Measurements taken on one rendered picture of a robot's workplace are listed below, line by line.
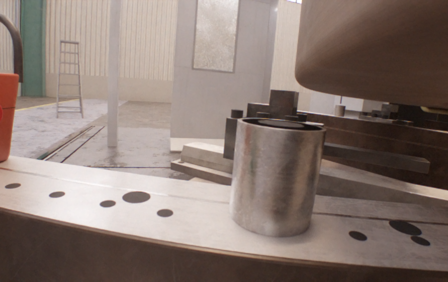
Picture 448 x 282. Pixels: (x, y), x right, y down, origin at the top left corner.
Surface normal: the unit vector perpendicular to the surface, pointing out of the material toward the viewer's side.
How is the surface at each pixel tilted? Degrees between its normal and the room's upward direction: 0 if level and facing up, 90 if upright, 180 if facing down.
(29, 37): 90
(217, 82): 90
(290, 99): 90
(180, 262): 90
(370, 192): 72
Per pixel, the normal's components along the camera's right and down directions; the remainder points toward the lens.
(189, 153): -0.45, -0.20
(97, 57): 0.23, 0.19
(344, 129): -0.79, 0.05
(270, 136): -0.44, 0.13
